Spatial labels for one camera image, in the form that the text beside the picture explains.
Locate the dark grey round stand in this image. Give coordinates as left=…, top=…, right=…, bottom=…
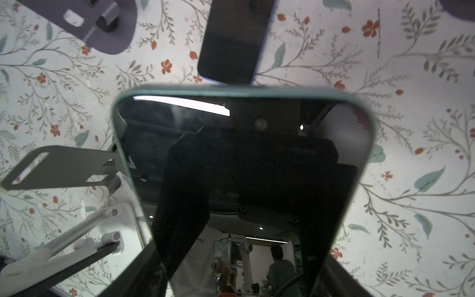
left=1, top=146, right=126, bottom=194

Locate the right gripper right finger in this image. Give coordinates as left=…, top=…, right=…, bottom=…
left=315, top=255, right=372, bottom=297

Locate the purple round phone stand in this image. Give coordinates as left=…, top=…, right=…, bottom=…
left=20, top=0, right=138, bottom=55

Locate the phone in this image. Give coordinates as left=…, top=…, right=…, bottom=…
left=111, top=86, right=376, bottom=297
left=197, top=0, right=275, bottom=85

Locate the rear grey round stand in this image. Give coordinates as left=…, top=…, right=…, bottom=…
left=440, top=0, right=475, bottom=22

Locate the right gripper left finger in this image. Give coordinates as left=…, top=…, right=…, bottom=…
left=100, top=241, right=167, bottom=297

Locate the white phone stand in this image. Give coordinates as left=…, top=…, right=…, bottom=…
left=1, top=203, right=143, bottom=297

